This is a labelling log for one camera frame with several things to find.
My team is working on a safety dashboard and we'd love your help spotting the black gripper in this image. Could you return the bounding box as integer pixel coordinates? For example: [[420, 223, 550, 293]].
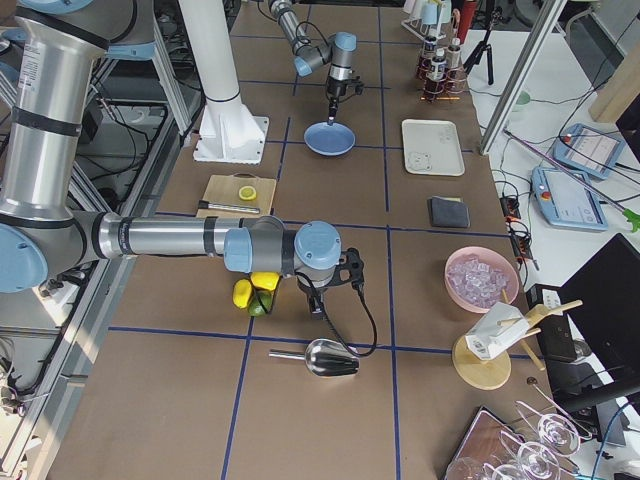
[[296, 273, 329, 319], [326, 77, 348, 125]]

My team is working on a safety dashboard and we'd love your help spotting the wooden cutting board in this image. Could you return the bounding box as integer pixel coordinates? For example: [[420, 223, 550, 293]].
[[196, 174, 277, 218]]

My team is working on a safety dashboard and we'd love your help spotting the copper wire bottle rack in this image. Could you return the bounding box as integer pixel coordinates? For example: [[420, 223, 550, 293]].
[[416, 48, 466, 102]]

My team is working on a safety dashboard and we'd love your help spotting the black tripod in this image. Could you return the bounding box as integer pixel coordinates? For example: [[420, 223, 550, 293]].
[[463, 0, 502, 85]]

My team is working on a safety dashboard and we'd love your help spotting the round wooden stand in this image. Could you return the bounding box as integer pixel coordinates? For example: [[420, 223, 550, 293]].
[[451, 299, 584, 392]]

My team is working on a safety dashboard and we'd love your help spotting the white wire cup rack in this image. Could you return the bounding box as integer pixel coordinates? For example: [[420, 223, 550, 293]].
[[401, 0, 460, 40]]

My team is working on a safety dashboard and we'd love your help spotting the grey folded cloth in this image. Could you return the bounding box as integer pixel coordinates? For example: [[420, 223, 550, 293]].
[[427, 196, 470, 228]]

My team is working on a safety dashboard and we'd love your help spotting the small yellow lemon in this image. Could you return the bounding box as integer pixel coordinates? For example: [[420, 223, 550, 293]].
[[232, 278, 254, 309]]

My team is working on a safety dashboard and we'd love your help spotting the dark tea bottle right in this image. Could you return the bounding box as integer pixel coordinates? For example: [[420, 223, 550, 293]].
[[416, 35, 438, 80]]

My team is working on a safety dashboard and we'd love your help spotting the red cylinder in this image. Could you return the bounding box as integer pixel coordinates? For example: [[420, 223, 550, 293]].
[[457, 0, 477, 44]]

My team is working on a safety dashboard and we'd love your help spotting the metal handled knife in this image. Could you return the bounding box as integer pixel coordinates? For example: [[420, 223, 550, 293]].
[[198, 200, 260, 214]]

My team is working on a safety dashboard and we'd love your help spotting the white paper carton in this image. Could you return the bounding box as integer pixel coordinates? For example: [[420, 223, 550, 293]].
[[465, 302, 529, 361]]

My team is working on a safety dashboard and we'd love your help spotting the metal ice scoop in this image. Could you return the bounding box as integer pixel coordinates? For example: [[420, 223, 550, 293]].
[[269, 338, 360, 378]]

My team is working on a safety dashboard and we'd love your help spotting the blue teach pendant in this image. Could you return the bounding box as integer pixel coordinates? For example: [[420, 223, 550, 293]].
[[531, 167, 608, 231], [553, 123, 626, 180]]

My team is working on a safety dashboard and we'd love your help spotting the blue teach pendant near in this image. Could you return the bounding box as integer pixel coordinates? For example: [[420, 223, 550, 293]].
[[531, 167, 608, 231]]

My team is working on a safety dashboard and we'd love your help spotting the dark tea bottle left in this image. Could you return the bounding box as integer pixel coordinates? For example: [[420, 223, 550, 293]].
[[423, 48, 446, 101]]

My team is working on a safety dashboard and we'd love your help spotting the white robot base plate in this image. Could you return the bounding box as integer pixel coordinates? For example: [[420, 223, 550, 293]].
[[193, 100, 269, 165]]

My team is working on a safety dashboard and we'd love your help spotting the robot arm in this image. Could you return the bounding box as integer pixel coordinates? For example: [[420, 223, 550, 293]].
[[1, 1, 342, 305], [268, 0, 364, 125]]

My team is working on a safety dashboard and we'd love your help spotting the cream bear tray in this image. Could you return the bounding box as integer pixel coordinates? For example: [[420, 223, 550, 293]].
[[401, 119, 465, 177]]

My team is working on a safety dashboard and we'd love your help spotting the green bowl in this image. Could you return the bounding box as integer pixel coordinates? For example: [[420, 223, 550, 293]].
[[511, 90, 531, 115]]

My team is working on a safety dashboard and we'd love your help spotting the blue teach pendant far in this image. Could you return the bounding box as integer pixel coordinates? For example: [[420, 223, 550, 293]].
[[553, 123, 626, 180]]

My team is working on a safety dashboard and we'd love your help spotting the blue round plate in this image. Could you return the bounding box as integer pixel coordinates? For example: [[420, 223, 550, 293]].
[[304, 122, 356, 156]]

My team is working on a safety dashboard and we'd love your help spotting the lemon half slice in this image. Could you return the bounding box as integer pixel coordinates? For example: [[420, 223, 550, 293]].
[[238, 185, 258, 202]]

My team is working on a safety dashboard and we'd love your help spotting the pink bowl of ice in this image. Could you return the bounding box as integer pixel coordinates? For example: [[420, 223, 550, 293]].
[[444, 246, 520, 313]]

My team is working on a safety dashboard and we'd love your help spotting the white robot column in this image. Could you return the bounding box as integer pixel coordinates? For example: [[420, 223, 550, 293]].
[[179, 0, 240, 103]]

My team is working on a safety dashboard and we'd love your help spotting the black monitor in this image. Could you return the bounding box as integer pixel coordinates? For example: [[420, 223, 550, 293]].
[[559, 233, 639, 412]]

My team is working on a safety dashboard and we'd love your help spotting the aluminium frame post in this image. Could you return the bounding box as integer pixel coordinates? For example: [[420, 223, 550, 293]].
[[479, 0, 567, 155]]

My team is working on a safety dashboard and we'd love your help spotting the large yellow lemon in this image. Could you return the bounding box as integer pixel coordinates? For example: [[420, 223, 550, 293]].
[[250, 272, 280, 292]]

